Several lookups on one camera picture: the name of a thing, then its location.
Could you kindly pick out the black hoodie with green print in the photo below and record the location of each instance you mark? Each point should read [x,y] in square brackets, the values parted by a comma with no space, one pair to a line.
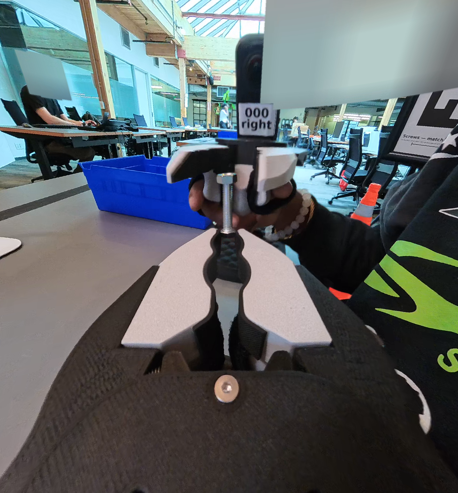
[425,269]

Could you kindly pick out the black backpack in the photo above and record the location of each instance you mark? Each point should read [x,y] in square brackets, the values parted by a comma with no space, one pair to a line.
[90,118]

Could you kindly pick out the black framed marker sign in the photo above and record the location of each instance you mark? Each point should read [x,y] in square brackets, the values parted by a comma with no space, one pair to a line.
[421,131]

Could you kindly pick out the small steel nut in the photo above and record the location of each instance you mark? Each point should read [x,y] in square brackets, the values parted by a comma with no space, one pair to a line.
[227,179]

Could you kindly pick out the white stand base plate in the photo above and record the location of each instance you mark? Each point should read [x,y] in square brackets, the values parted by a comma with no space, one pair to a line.
[0,246]

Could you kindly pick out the orange traffic cone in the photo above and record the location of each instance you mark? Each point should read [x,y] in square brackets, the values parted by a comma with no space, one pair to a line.
[367,210]
[340,294]

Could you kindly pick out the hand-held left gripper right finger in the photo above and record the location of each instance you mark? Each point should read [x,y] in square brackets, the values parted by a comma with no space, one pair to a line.
[286,304]

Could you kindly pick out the row of black office chairs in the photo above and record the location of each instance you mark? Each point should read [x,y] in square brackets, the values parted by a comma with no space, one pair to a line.
[352,154]

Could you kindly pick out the small blue bin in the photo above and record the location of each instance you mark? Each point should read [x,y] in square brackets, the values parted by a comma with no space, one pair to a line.
[227,134]

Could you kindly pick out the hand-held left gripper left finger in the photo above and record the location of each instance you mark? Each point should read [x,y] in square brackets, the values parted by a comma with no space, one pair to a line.
[171,300]

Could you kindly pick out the blue plastic bin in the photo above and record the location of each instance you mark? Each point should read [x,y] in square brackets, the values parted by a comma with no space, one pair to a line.
[136,192]

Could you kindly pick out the black honeycomb cushion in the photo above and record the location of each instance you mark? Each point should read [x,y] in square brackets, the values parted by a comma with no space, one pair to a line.
[229,262]

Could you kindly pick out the person's right hand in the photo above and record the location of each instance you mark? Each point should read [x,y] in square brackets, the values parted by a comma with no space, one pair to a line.
[275,215]

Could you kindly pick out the red bag on chair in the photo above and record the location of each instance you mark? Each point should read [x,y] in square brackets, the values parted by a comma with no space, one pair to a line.
[343,183]

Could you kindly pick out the person's right forearm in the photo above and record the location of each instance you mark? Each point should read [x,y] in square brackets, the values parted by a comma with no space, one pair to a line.
[340,246]

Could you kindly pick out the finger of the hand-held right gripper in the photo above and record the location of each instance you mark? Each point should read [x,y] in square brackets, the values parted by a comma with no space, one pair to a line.
[198,161]
[279,169]

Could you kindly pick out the thin long steel bolt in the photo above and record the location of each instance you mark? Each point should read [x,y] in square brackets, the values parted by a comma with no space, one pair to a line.
[227,208]

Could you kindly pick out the black mesh office chair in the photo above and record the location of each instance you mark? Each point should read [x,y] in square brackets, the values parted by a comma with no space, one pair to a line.
[13,111]

